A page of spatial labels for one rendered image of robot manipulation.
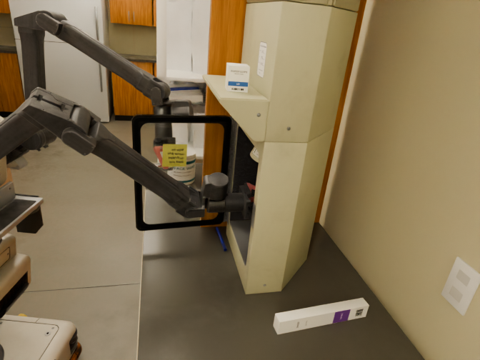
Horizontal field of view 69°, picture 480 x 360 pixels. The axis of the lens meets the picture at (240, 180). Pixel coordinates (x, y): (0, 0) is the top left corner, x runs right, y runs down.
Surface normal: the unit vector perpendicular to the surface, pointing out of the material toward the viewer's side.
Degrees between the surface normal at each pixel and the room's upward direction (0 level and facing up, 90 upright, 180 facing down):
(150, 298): 0
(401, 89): 90
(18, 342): 0
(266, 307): 0
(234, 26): 90
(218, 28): 90
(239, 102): 90
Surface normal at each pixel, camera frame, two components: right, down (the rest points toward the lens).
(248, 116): 0.21, 0.43
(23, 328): 0.09, -0.90
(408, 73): -0.97, 0.01
